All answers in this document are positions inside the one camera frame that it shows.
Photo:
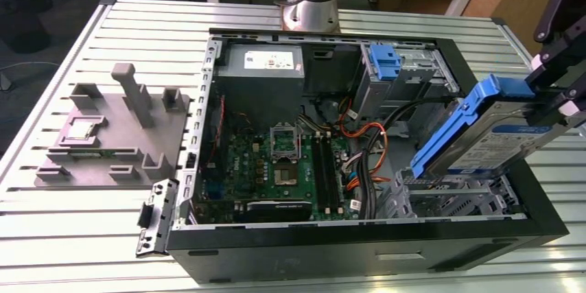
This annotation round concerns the grey metal disk bay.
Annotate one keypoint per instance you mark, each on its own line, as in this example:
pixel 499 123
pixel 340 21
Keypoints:
pixel 458 191

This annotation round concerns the green motherboard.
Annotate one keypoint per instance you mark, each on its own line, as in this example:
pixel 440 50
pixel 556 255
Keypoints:
pixel 249 176

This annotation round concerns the black PC case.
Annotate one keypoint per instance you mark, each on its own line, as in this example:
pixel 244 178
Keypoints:
pixel 320 255

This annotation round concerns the grey power supply unit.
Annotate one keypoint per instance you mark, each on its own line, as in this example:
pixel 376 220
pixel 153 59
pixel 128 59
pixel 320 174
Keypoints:
pixel 260 101

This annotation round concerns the black chair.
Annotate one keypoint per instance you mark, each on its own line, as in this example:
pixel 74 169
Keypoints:
pixel 22 15

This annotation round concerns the hard disk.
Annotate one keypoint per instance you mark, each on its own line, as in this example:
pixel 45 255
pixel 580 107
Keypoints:
pixel 484 145

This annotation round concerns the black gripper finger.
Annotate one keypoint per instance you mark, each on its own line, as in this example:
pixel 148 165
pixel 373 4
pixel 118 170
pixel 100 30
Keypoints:
pixel 578 97
pixel 554 18

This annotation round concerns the black graphics card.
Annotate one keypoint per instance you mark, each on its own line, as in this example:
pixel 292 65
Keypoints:
pixel 273 211

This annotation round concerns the metal slot retainer bracket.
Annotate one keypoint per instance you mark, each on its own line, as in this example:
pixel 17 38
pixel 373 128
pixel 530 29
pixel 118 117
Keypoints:
pixel 157 217

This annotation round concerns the silver CPU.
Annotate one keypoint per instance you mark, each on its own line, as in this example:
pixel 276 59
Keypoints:
pixel 78 133

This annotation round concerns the grey metal drive cage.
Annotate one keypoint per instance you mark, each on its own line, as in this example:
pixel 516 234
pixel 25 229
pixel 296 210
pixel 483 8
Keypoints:
pixel 379 101

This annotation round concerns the blue plastic drive latch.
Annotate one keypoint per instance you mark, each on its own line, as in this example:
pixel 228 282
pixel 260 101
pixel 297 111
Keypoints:
pixel 384 63

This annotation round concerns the grey parts rack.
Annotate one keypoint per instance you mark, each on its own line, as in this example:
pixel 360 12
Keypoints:
pixel 137 155

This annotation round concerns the green RAM stick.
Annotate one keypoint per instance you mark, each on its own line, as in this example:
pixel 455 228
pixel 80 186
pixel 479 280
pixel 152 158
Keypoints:
pixel 90 154

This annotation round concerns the CPU socket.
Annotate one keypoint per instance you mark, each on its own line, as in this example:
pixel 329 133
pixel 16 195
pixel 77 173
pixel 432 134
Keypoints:
pixel 287 175

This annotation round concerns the black RAM slot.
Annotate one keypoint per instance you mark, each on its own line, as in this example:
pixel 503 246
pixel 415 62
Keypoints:
pixel 320 176
pixel 333 176

